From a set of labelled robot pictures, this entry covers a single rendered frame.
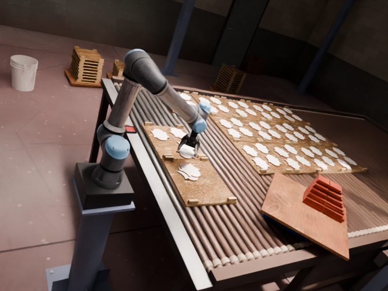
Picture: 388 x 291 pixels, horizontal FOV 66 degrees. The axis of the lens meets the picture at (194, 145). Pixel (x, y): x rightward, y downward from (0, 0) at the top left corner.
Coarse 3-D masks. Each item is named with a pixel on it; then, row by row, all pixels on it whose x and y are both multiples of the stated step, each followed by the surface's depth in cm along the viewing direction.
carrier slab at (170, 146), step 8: (144, 128) 217; (152, 128) 221; (160, 128) 225; (168, 128) 229; (152, 136) 211; (152, 144) 204; (160, 144) 206; (168, 144) 209; (176, 144) 213; (160, 152) 198; (168, 152) 201; (176, 152) 204; (200, 152) 215
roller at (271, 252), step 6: (168, 108) 266; (174, 114) 257; (222, 180) 198; (234, 204) 183; (240, 204) 183; (240, 210) 179; (246, 216) 175; (246, 222) 173; (252, 222) 172; (252, 228) 169; (258, 234) 166; (264, 240) 163; (264, 246) 161; (270, 252) 157
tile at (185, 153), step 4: (180, 148) 190; (184, 148) 192; (188, 148) 194; (180, 152) 185; (184, 152) 187; (188, 152) 189; (192, 152) 191; (184, 156) 183; (188, 156) 185; (192, 156) 186
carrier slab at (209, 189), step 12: (168, 168) 186; (204, 168) 200; (180, 180) 180; (204, 180) 188; (216, 180) 192; (180, 192) 170; (192, 192) 174; (204, 192) 178; (216, 192) 182; (228, 192) 186; (192, 204) 165; (204, 204) 169; (216, 204) 174
